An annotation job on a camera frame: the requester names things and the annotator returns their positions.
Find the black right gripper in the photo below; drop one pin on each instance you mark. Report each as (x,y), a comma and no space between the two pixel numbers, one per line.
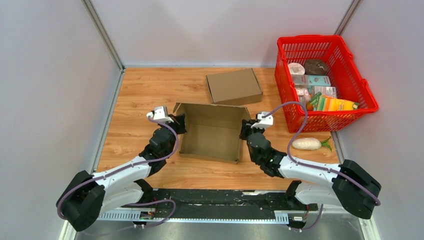
(246,129)

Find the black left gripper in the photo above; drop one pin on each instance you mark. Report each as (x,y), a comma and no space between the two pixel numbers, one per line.
(178,122)

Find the brown cardboard sheet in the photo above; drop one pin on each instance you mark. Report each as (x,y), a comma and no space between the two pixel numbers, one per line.
(212,131)

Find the brown cardboard box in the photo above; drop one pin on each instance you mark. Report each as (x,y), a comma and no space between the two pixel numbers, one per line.
(234,88)

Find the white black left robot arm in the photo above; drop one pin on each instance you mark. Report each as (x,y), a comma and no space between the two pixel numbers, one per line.
(90,195)

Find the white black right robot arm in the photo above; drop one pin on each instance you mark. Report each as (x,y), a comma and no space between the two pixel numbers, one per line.
(347,185)

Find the pink white product box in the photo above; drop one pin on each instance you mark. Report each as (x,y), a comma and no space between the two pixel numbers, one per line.
(304,94)

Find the green product box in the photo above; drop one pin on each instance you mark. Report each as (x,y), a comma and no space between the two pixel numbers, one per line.
(313,102)

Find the teal product box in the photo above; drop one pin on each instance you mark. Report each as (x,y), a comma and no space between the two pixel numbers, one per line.
(306,81)

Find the orange yellow product box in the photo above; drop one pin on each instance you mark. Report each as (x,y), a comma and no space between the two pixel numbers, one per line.
(330,104)

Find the white egg-shaped object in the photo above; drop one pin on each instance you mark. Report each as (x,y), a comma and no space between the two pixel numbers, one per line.
(307,143)

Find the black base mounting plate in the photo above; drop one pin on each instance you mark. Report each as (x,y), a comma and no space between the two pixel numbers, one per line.
(223,204)

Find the white round container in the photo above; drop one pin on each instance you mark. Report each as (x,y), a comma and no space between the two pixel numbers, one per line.
(296,68)

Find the green leafy item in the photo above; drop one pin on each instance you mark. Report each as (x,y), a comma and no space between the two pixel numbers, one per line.
(325,143)

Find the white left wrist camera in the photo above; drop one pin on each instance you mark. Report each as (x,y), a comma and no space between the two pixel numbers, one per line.
(159,114)

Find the aluminium rail frame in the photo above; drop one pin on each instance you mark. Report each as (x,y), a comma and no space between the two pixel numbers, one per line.
(139,223)

